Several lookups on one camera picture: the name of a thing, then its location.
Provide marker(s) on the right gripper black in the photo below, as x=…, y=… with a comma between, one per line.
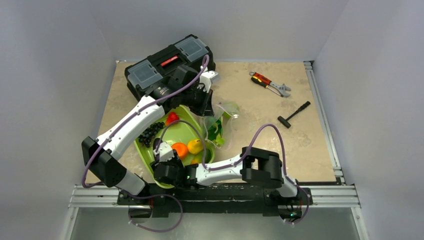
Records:
x=163, y=172

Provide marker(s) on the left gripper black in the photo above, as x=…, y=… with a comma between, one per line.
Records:
x=200, y=110

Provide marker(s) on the clear zip top bag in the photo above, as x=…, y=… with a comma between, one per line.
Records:
x=227, y=123

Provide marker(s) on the toy bok choy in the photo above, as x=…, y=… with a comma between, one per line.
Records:
x=215, y=133

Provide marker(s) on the toy green apple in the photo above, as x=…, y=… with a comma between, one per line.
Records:
x=231, y=109

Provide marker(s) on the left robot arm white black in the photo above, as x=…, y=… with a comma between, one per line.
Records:
x=158, y=97

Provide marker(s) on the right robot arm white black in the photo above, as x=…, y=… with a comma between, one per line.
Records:
x=255, y=166

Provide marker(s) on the toy orange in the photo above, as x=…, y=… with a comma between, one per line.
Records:
x=181, y=149

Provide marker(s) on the toy mango orange green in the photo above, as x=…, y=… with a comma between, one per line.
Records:
x=197, y=160

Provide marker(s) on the green plastic tray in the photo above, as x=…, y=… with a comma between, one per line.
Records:
x=179, y=133

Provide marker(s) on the toy yellow lemon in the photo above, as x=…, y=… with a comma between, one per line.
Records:
x=195, y=146

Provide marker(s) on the toy red pepper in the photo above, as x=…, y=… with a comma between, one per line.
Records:
x=172, y=117

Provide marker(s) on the toy black grapes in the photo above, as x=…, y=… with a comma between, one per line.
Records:
x=147, y=136

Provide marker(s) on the black hammer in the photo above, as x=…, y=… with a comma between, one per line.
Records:
x=285, y=121

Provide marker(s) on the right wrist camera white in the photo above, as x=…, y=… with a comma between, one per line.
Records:
x=163, y=152

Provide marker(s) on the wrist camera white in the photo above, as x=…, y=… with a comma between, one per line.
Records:
x=163, y=152
x=207, y=78

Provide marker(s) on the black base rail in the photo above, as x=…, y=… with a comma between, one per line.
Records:
x=220, y=198

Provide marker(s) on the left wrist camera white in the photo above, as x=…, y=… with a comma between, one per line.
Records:
x=207, y=78

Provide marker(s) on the black toolbox red handle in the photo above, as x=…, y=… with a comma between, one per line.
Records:
x=188, y=51

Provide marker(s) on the aluminium table frame rail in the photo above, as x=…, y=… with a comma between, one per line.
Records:
x=94, y=197

